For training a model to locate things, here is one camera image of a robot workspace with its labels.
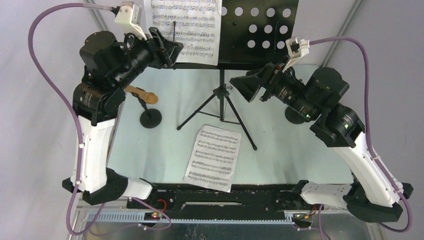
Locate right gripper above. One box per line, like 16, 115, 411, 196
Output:
228, 56, 318, 121

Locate sheet music page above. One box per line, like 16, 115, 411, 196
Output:
143, 0, 223, 66
183, 125, 242, 193

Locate black music stand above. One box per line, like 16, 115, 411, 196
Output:
175, 0, 299, 150

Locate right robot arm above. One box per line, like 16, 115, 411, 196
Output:
230, 63, 413, 223

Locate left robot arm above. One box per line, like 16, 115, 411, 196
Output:
62, 27, 184, 208

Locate black right microphone stand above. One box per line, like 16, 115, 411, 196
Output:
284, 106, 311, 125

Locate black microphone stand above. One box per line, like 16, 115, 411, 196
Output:
131, 93, 162, 129
284, 106, 311, 125

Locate gold microphone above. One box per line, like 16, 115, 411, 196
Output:
125, 85, 159, 105

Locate black left microphone stand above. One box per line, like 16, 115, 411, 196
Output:
131, 93, 162, 129

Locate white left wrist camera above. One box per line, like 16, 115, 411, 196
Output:
114, 1, 148, 40

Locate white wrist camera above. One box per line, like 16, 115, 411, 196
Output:
282, 37, 310, 72
114, 1, 148, 40

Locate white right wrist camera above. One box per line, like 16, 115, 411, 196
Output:
282, 37, 310, 72

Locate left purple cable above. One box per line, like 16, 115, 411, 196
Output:
27, 2, 173, 237

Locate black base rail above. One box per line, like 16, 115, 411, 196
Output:
144, 183, 319, 223

